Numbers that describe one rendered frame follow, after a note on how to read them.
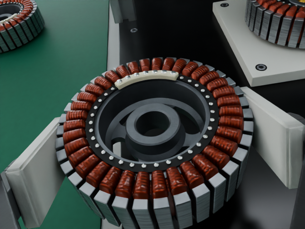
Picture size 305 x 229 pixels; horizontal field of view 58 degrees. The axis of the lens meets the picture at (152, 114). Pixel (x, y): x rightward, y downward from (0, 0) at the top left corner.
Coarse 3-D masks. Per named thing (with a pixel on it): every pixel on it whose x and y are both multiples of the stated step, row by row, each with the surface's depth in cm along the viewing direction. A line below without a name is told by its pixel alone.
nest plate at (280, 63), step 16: (240, 0) 34; (224, 16) 32; (240, 16) 32; (224, 32) 32; (240, 32) 30; (240, 48) 28; (256, 48) 27; (272, 48) 27; (288, 48) 27; (240, 64) 28; (256, 64) 26; (272, 64) 26; (288, 64) 25; (304, 64) 25; (256, 80) 25; (272, 80) 25; (288, 80) 25
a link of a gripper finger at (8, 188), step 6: (12, 162) 14; (6, 168) 14; (0, 174) 13; (6, 180) 12; (6, 186) 12; (12, 192) 12; (12, 198) 12; (12, 204) 12; (18, 210) 12; (18, 216) 12
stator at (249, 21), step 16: (256, 0) 27; (272, 0) 26; (288, 0) 28; (256, 16) 27; (272, 16) 26; (288, 16) 25; (304, 16) 24; (256, 32) 28; (272, 32) 26; (288, 32) 25; (304, 32) 25; (304, 48) 26
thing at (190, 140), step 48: (96, 96) 17; (144, 96) 19; (192, 96) 17; (240, 96) 16; (96, 144) 15; (144, 144) 15; (192, 144) 14; (240, 144) 14; (96, 192) 13; (144, 192) 12; (192, 192) 12
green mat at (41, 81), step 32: (64, 0) 49; (96, 0) 47; (64, 32) 41; (96, 32) 40; (0, 64) 38; (32, 64) 37; (64, 64) 36; (96, 64) 35; (0, 96) 33; (32, 96) 32; (64, 96) 31; (0, 128) 29; (32, 128) 29; (0, 160) 26; (64, 192) 23; (64, 224) 21; (96, 224) 21
